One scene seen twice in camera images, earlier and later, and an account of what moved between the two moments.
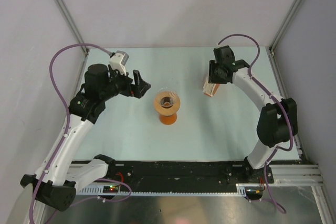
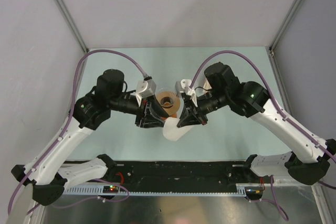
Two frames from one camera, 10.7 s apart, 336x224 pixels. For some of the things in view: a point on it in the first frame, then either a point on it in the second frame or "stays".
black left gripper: (138, 89) → (151, 118)
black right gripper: (212, 78) → (192, 114)
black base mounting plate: (176, 176) stays
